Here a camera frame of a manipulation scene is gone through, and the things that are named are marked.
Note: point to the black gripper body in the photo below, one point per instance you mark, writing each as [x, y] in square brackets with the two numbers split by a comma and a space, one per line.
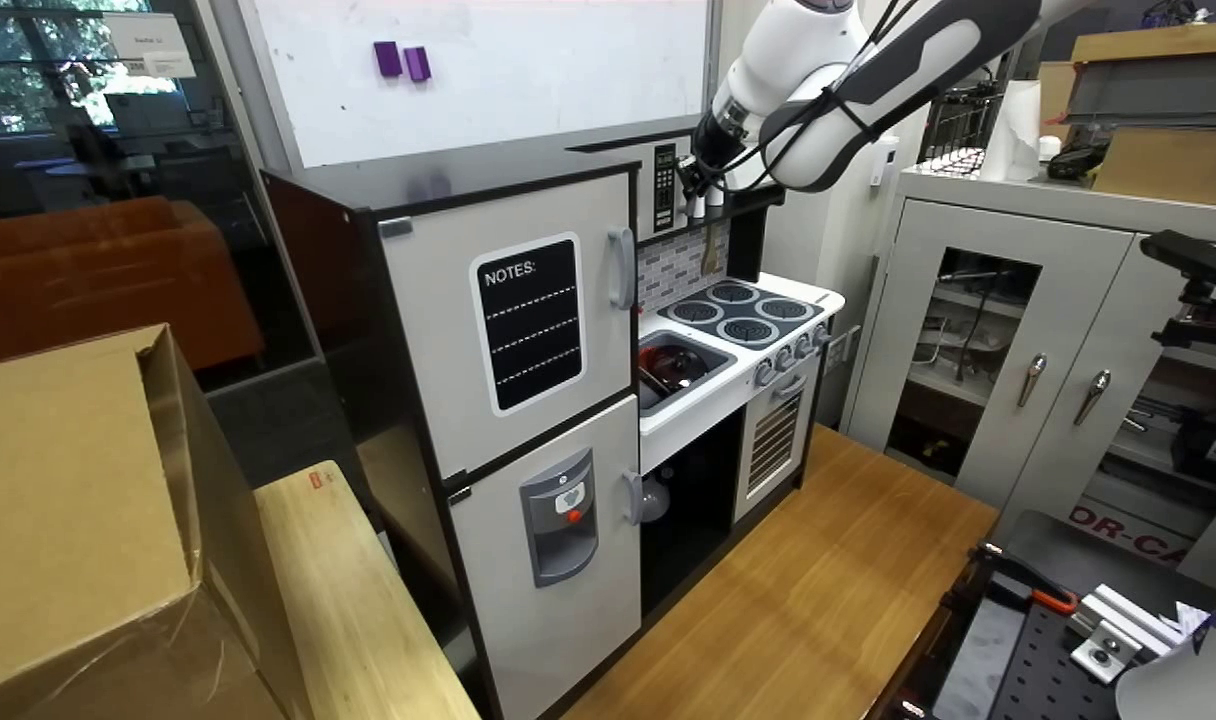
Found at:
[722, 146]

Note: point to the toy microwave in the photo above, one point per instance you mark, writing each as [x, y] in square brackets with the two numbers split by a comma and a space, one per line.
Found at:
[665, 187]

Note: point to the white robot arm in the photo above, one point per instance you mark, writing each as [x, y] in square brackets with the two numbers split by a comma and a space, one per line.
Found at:
[833, 133]

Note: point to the black four-burner stove top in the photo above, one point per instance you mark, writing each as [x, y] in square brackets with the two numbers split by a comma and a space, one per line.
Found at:
[742, 314]

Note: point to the white glass cabinet door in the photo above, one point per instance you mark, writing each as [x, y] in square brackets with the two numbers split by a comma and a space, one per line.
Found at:
[1073, 304]
[889, 347]

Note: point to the white toy oven door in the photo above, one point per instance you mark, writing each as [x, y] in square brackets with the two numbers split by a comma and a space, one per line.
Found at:
[773, 446]

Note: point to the white metal cabinet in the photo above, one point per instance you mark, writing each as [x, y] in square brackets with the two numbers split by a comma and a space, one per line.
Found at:
[980, 196]

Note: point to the white chalkboard fridge door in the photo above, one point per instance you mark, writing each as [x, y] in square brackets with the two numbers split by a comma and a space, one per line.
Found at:
[433, 375]

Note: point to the white dispenser fridge door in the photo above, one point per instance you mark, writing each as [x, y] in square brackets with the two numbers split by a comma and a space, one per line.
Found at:
[500, 613]

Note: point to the grey stove knob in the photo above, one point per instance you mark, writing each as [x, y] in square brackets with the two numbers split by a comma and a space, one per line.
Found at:
[781, 359]
[819, 333]
[803, 347]
[767, 375]

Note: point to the large whiteboard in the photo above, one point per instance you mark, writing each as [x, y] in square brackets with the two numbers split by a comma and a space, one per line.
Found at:
[528, 82]

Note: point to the toy kitchen body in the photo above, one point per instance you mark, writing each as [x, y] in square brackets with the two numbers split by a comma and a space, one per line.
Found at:
[409, 193]

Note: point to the purple magnet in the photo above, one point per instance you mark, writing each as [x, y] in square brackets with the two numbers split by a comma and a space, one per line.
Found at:
[418, 64]
[385, 58]

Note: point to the white paper roll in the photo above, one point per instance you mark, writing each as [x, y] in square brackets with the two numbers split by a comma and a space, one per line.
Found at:
[1020, 133]

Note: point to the grey round object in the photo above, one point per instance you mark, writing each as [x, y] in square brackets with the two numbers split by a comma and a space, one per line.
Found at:
[651, 500]

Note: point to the brown cardboard box stack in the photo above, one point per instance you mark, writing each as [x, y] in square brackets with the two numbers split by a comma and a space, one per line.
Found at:
[1169, 160]

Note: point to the black mounted device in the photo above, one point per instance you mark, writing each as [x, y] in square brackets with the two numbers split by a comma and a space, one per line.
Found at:
[1202, 262]

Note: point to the black orange bar clamp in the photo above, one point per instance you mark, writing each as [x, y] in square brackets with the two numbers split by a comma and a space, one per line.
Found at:
[1030, 586]

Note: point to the red-letter sign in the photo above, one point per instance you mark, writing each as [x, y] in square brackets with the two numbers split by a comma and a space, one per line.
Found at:
[1130, 538]

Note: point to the black perforated breadboard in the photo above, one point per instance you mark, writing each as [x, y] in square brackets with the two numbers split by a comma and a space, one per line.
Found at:
[1049, 682]

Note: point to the reddish brown box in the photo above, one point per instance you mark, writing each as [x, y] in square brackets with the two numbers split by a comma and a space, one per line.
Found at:
[100, 281]

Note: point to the white rounded base cover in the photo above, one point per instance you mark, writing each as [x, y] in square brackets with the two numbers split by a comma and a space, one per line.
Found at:
[1188, 674]

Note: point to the large plain cardboard box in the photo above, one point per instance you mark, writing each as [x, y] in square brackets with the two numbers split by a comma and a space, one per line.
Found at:
[73, 507]

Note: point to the glossy robot mount table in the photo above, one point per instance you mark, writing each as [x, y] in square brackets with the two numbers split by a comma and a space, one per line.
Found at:
[973, 664]

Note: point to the small aluminium bracket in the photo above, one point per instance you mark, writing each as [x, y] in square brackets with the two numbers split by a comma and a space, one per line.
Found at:
[1115, 640]

